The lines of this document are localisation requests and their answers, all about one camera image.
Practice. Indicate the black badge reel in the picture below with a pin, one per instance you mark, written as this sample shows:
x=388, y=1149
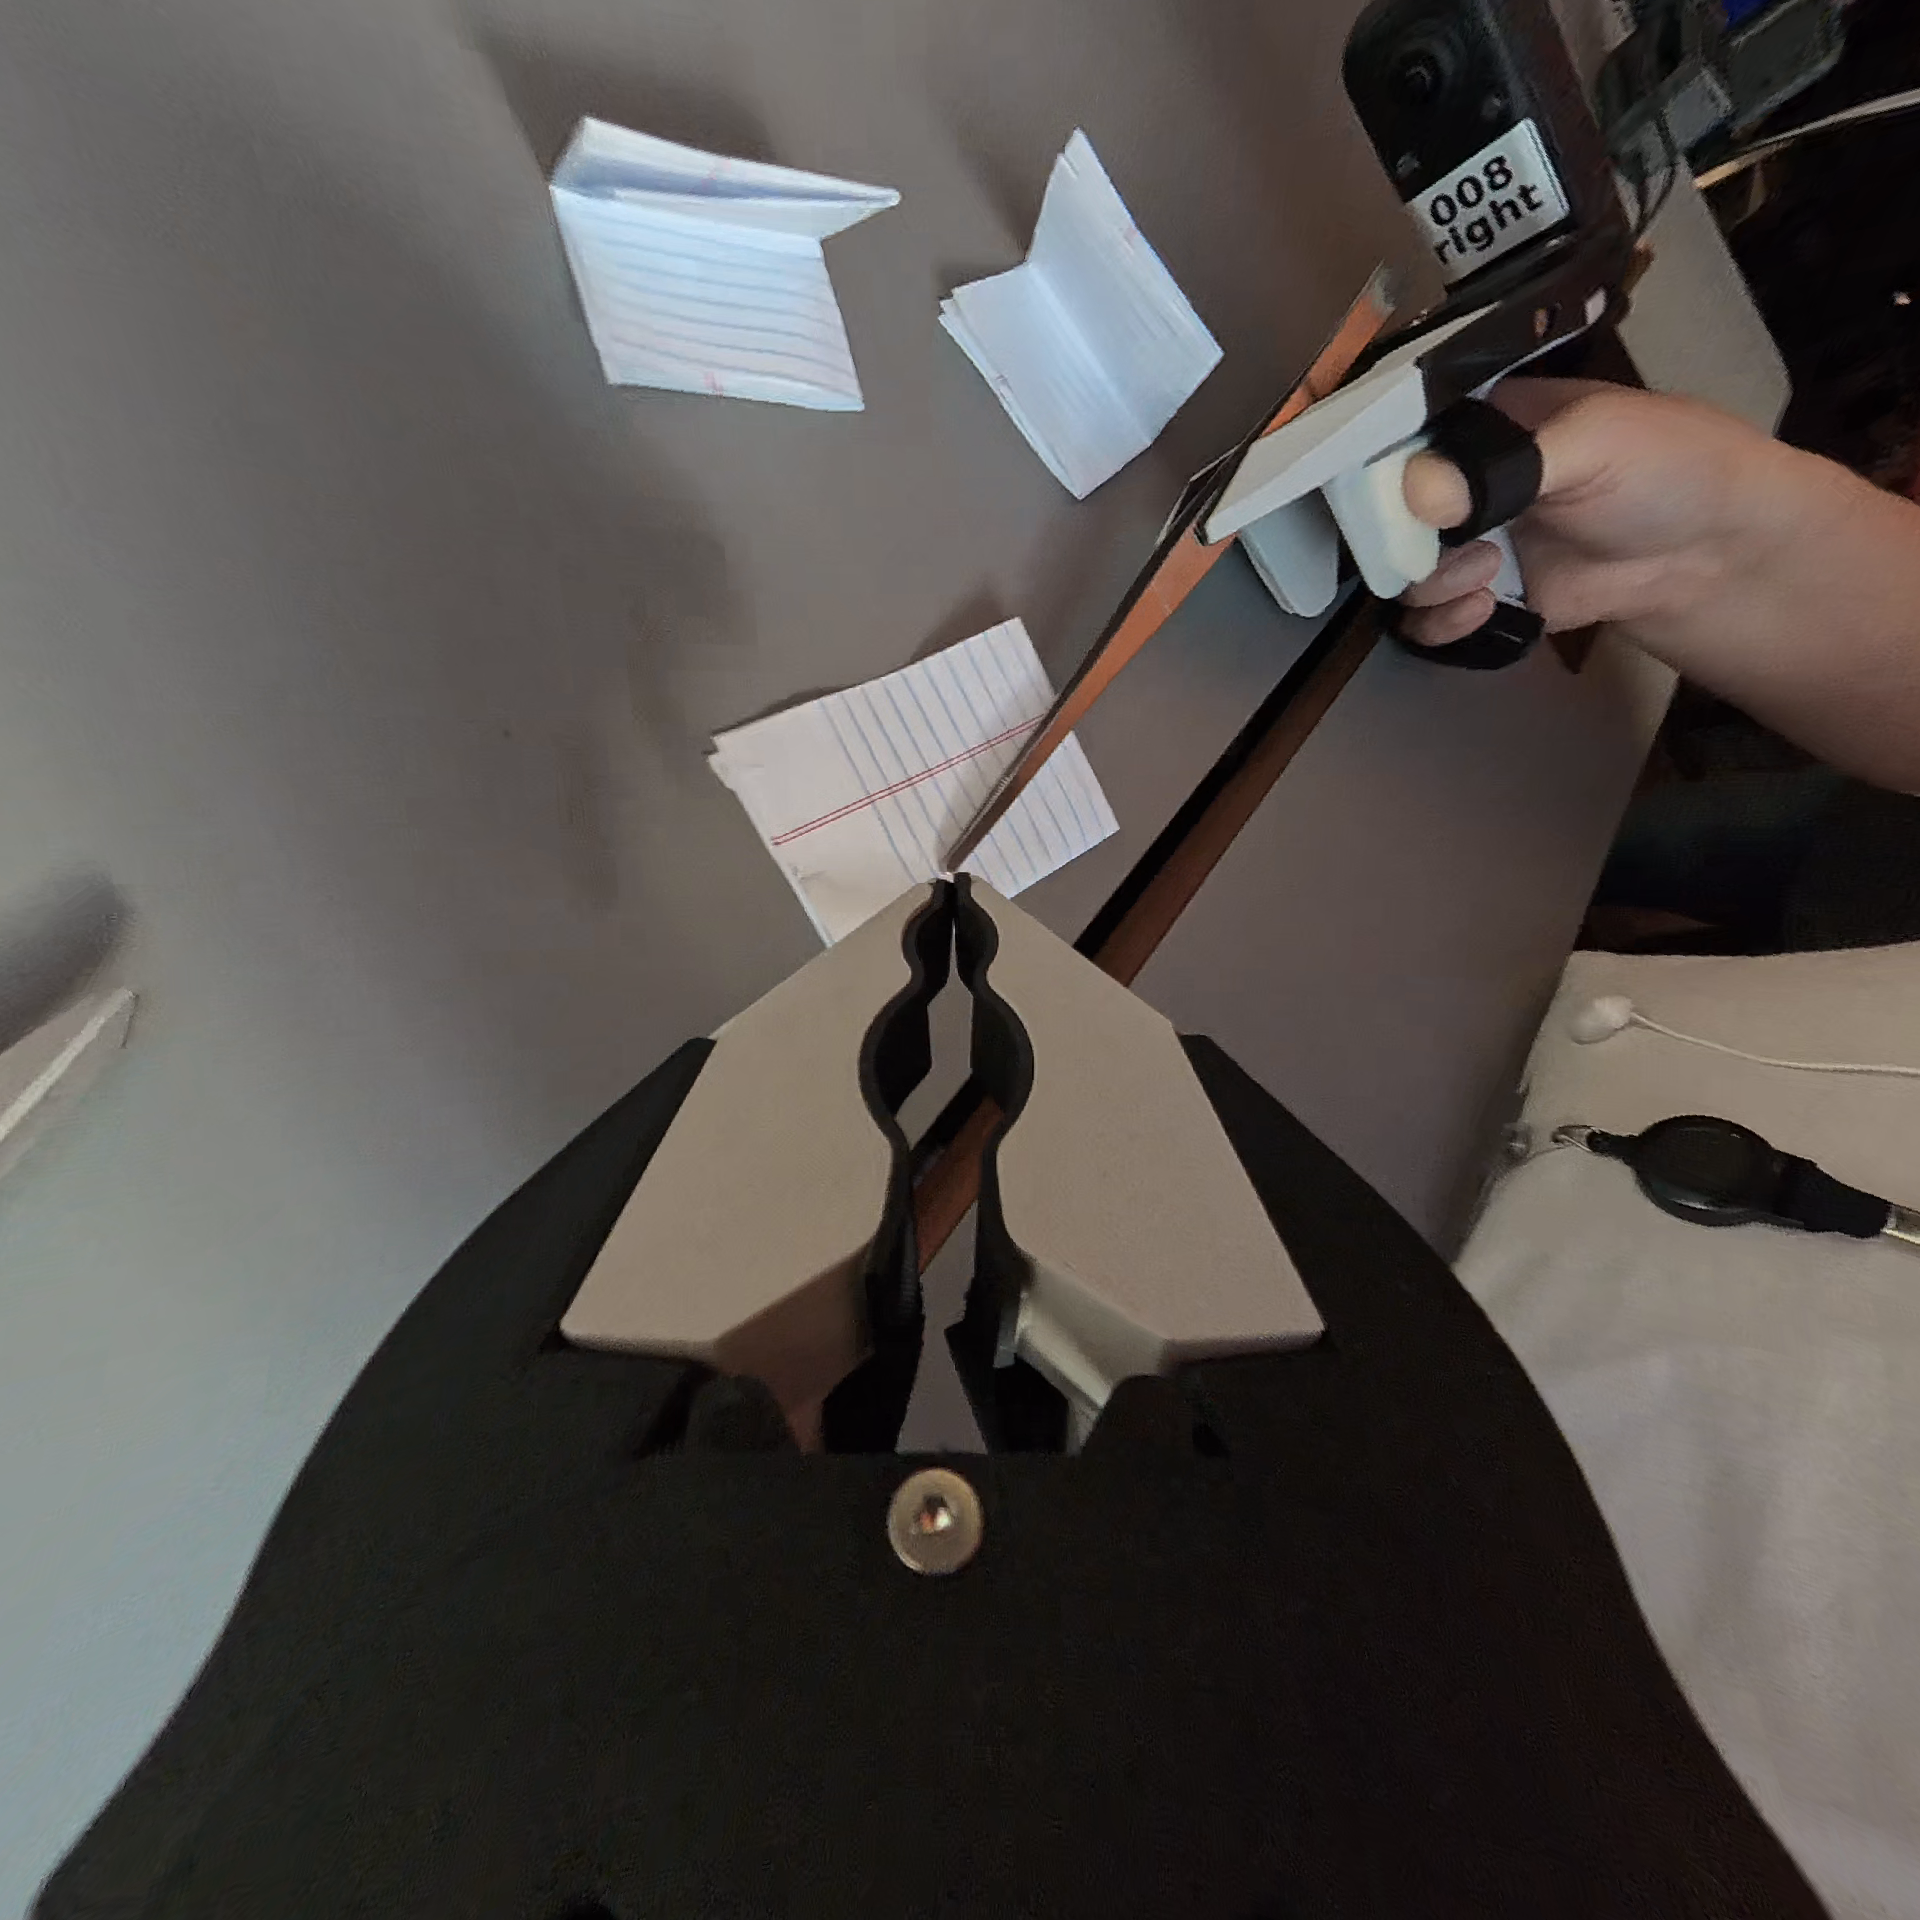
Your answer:
x=1711, y=1170

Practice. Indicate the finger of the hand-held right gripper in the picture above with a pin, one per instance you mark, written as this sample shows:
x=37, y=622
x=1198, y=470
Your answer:
x=1320, y=451

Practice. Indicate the grey desk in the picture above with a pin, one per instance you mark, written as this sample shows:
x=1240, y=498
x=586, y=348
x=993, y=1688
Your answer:
x=1425, y=901
x=300, y=750

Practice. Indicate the beige shirt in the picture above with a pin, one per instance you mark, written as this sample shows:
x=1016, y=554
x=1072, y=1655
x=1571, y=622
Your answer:
x=1724, y=1500

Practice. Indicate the white grid-creased folded paper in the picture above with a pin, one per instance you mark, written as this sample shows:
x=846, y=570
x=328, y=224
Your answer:
x=704, y=284

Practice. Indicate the person's right hand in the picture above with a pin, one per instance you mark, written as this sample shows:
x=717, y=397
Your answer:
x=1650, y=510

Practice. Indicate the metal tweezers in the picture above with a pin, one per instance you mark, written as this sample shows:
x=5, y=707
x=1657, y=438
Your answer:
x=1140, y=608

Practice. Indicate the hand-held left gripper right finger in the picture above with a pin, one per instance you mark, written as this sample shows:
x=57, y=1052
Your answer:
x=1155, y=1200

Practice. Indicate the lined paper sheet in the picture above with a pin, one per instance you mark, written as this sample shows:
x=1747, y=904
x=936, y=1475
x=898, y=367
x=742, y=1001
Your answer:
x=901, y=750
x=1080, y=345

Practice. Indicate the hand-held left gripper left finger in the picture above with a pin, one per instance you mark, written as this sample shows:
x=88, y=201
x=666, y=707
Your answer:
x=721, y=1200

